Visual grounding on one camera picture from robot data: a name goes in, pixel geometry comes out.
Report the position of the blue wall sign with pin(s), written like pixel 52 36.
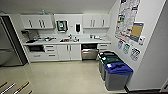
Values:
pixel 120 44

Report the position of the steel paper towel dispenser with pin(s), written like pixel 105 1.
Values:
pixel 62 25

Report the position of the white drawer unit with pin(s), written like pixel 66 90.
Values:
pixel 50 52
pixel 103 47

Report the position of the stainless steel dishwasher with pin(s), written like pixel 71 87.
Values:
pixel 89 52

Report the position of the black built-in microwave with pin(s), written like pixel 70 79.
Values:
pixel 35 48

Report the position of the green lid waste bin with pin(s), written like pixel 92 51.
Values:
pixel 110 60

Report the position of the blue lid recycling bin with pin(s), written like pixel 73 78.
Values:
pixel 118 78

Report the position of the white three-door wall cabinet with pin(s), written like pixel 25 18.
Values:
pixel 36 21

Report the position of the light blue spray bottle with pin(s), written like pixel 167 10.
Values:
pixel 43 12

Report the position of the white two-door base cabinet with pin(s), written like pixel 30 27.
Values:
pixel 69 52

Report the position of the black coffee machine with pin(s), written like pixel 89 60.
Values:
pixel 25 36

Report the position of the white wall sign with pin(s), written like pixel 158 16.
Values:
pixel 135 54

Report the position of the chrome sink faucet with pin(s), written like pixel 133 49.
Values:
pixel 70 36

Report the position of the dish rack with dishes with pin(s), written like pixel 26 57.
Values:
pixel 46 39

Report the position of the green wall sign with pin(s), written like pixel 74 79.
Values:
pixel 126 48

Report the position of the stainless steel refrigerator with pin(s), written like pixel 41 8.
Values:
pixel 11 41

